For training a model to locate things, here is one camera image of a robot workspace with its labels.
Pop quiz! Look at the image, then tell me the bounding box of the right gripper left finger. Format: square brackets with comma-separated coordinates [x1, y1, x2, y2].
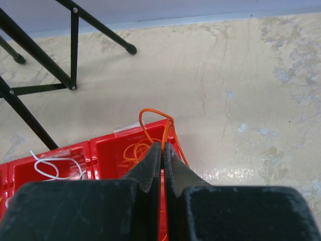
[1, 143, 161, 240]

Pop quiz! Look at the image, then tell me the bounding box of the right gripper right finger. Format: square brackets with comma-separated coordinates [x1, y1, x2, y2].
[164, 144, 320, 240]

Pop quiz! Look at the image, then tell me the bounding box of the black music stand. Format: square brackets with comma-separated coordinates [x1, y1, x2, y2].
[0, 0, 137, 150]

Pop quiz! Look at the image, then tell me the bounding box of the red three-compartment bin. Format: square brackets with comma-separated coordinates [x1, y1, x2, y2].
[0, 119, 191, 241]

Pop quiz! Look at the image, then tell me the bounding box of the orange thin cable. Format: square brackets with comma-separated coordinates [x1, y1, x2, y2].
[139, 108, 190, 168]
[119, 143, 153, 169]

